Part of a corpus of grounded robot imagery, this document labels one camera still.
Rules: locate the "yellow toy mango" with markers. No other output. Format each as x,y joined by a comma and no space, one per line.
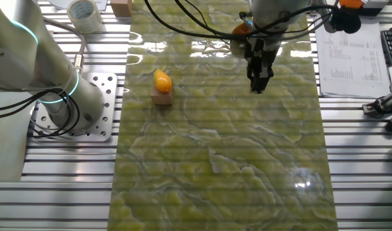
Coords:
162,81

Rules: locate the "small wooden block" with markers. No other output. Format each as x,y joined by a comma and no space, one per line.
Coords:
162,97

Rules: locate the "orange and black device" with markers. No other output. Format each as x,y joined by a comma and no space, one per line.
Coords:
351,3

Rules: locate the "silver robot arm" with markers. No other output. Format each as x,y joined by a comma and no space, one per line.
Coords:
22,57

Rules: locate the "printed table paper sheet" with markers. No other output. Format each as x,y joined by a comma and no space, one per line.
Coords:
349,64

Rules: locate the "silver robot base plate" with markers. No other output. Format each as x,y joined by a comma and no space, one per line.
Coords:
106,96

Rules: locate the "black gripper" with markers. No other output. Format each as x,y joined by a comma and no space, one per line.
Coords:
255,48

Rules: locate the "clear packing tape roll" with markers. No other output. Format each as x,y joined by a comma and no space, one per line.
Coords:
90,25

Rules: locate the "cardboard box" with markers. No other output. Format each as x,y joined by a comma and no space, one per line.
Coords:
121,8

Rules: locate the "orange wrist mount piece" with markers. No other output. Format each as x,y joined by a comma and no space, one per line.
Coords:
241,29

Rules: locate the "black keyboard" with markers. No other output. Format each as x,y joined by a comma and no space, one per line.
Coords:
391,45

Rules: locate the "green marble pattern mat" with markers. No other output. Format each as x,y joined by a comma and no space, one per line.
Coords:
215,160

